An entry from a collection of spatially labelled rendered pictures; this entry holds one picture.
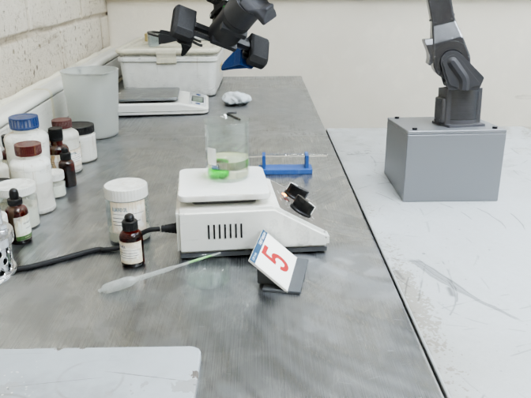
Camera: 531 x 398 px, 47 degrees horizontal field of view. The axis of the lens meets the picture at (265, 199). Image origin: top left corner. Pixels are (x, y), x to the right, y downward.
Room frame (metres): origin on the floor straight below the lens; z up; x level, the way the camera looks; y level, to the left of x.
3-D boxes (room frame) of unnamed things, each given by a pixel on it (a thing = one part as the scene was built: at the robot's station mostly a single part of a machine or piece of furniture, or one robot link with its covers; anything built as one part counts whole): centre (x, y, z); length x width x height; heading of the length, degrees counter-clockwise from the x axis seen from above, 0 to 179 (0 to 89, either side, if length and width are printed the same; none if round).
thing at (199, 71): (2.03, 0.29, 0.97); 0.37 x 0.31 x 0.14; 179
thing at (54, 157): (1.07, 0.37, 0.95); 0.04 x 0.04 x 0.10
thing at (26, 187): (0.85, 0.37, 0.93); 0.06 x 0.06 x 0.07
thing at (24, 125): (1.02, 0.40, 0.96); 0.07 x 0.07 x 0.13
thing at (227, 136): (0.82, 0.05, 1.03); 0.07 x 0.06 x 0.08; 178
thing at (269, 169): (1.11, -0.04, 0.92); 0.10 x 0.03 x 0.04; 91
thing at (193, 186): (0.80, 0.06, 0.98); 0.12 x 0.12 x 0.01; 6
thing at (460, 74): (1.01, -0.32, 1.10); 0.09 x 0.07 x 0.06; 170
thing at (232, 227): (0.80, 0.03, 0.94); 0.22 x 0.13 x 0.08; 96
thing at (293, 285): (0.69, -0.02, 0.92); 0.09 x 0.06 x 0.04; 170
